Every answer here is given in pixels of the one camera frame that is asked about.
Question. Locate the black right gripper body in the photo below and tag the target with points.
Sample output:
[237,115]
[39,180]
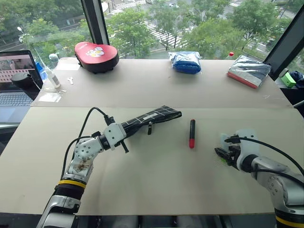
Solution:
[232,155]

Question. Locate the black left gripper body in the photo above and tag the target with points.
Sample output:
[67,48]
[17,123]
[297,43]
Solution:
[128,133]

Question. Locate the green highlighter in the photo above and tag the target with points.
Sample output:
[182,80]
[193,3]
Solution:
[223,159]

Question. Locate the black grid pencil pouch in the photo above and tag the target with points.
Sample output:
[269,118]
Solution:
[161,115]

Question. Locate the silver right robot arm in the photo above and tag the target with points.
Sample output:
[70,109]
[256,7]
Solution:
[280,183]

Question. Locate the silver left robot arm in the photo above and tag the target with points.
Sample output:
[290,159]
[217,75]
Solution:
[80,156]

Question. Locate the red marker with black cap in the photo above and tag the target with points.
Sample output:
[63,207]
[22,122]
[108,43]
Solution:
[192,135]

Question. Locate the grey cloth pack, red edge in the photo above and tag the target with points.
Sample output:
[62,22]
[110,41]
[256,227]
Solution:
[249,71]

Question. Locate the red and black punch pad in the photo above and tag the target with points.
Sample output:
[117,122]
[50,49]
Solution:
[95,53]

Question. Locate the clear plastic bag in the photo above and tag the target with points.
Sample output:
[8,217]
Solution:
[50,96]

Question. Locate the white paper sheet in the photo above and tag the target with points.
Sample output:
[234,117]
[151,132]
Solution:
[67,67]

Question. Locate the blue cloth in plastic bag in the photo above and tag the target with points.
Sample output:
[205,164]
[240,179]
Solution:
[185,62]

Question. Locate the clear spray bottle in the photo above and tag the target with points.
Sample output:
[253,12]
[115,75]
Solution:
[54,79]

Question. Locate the green pencil sharpener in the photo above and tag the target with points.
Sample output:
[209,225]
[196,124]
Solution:
[287,80]

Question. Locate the red bottle cap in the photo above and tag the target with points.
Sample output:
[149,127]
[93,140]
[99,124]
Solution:
[231,54]

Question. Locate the dark blue folded cloth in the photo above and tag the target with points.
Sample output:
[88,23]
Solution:
[298,76]

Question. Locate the grey green round object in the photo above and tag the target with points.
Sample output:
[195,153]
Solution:
[53,59]

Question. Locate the blue plastic item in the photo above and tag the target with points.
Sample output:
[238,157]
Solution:
[39,69]

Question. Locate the black cylindrical container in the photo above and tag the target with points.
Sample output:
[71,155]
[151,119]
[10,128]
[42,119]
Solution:
[23,85]

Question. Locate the open laptop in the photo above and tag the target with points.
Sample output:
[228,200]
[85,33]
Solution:
[12,99]

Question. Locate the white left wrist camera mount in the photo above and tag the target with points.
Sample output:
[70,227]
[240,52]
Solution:
[115,134]

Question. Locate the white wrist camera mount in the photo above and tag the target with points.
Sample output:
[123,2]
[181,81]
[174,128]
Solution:
[115,134]
[249,147]

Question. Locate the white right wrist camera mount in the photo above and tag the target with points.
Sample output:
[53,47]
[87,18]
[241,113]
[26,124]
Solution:
[249,147]

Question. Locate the black window frame post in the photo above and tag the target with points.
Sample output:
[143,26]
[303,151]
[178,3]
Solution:
[96,21]
[285,47]

